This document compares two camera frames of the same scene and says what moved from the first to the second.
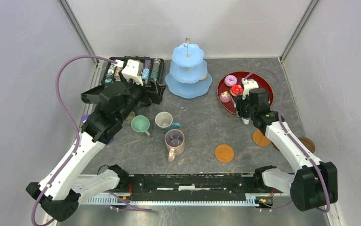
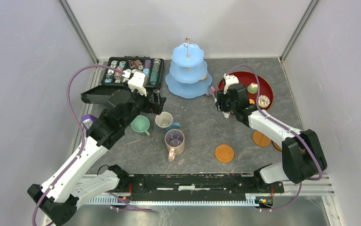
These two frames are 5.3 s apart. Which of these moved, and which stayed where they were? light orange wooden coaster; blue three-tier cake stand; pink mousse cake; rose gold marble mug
Moved: pink mousse cake
Stayed: rose gold marble mug; blue three-tier cake stand; light orange wooden coaster
